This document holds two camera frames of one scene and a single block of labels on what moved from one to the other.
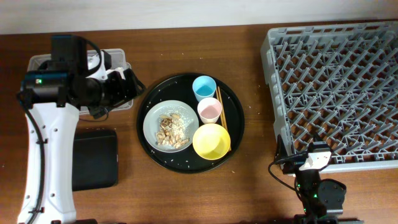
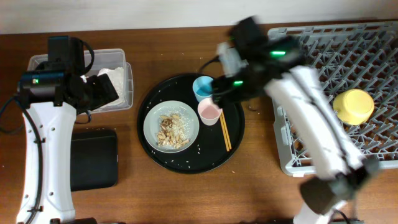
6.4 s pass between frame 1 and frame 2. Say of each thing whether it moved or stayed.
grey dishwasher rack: stayed
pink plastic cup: stayed
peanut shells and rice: stayed
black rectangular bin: stayed
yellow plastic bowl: moved
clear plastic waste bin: stayed
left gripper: moved
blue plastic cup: stayed
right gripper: moved
